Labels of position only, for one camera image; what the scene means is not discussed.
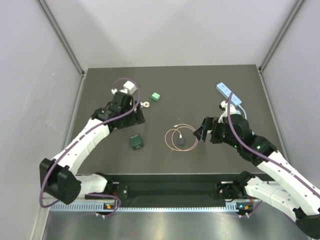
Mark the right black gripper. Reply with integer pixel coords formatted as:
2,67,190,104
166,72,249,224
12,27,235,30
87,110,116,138
193,116,240,149

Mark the dark green plug adapter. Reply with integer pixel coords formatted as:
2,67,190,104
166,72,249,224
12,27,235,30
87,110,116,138
129,134,144,151

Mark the light green plug adapter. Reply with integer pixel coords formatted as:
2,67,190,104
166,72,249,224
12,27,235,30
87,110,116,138
150,92,161,102

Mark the white cube plug adapter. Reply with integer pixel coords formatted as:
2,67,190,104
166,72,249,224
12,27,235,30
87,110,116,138
123,80,137,95

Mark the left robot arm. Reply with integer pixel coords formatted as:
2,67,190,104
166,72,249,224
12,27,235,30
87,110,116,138
39,91,145,205

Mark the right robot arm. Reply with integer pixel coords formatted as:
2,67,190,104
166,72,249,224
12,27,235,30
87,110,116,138
193,114,320,240

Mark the small dark blue charger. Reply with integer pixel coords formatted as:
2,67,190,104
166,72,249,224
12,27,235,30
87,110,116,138
177,134,185,147

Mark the light blue power strip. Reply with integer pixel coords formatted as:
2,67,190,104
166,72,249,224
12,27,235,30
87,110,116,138
216,82,248,120

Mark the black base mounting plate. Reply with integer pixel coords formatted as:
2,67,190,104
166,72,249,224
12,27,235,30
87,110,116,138
84,173,263,201

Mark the pink coiled cable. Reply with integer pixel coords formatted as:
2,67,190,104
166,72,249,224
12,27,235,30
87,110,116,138
164,123,200,152

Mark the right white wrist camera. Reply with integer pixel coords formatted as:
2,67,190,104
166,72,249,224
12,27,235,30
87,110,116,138
218,100,242,124

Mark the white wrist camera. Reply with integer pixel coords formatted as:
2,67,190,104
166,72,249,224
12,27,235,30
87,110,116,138
111,88,129,95
218,100,242,124

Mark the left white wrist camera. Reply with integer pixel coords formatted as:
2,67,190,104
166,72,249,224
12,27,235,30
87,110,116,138
111,88,129,95

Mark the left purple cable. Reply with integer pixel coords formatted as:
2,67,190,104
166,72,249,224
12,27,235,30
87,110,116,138
39,77,144,209

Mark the grey slotted cable duct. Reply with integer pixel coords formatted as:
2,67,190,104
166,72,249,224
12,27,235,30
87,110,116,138
49,201,253,213

